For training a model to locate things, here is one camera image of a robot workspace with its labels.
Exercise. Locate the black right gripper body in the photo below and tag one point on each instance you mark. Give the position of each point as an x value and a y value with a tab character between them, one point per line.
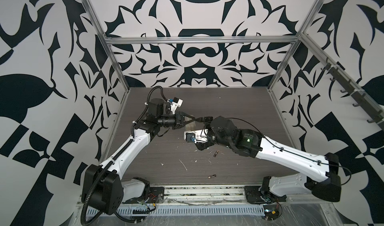
212	137

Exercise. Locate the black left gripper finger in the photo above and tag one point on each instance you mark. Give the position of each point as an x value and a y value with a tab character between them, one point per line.
190	125
187	117

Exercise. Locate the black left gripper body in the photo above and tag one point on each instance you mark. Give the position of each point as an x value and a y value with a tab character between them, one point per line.
178	123

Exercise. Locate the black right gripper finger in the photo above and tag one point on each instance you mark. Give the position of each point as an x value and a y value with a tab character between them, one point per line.
202	122
202	146

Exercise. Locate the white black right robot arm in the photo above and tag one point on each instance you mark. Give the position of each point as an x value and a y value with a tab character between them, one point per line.
315	174

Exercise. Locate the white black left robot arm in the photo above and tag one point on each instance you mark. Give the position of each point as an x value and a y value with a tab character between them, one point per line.
103	188

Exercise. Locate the small green circuit board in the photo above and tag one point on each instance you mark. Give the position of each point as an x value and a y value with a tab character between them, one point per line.
271	214

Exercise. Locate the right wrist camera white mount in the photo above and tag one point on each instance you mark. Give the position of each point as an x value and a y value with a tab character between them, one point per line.
193	136

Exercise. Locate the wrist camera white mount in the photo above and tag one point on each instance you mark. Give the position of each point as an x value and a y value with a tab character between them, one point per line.
193	136
175	103

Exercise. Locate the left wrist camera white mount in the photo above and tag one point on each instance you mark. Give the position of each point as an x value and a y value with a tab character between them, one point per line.
175	103

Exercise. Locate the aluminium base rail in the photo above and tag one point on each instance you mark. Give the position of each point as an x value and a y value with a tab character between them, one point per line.
204	194

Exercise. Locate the white slotted cable duct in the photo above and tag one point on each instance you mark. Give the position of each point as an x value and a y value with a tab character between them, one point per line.
187	210

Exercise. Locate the aluminium cage frame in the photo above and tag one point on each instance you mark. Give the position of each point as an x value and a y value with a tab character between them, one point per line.
277	44

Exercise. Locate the grey wall hook rail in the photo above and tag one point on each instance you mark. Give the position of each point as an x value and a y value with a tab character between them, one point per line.
352	89

